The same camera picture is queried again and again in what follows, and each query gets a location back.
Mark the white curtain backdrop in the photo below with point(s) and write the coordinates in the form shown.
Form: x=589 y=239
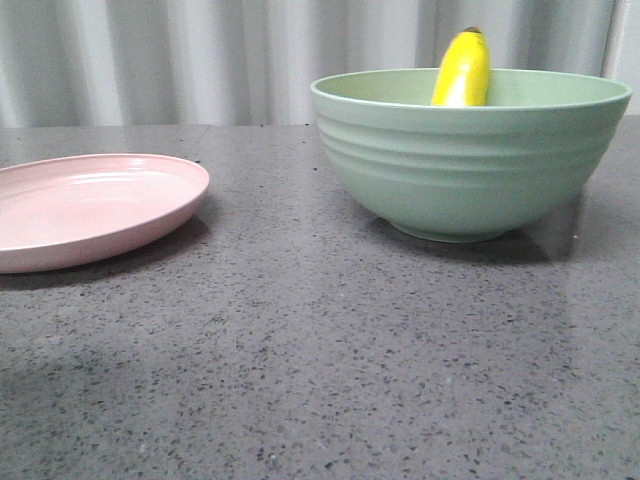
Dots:
x=116 y=63

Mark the yellow banana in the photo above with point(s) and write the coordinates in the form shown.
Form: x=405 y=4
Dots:
x=464 y=73

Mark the pink plate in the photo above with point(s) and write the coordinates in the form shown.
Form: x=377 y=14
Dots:
x=64 y=212

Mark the green ribbed bowl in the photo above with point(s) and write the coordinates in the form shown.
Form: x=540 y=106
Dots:
x=466 y=174

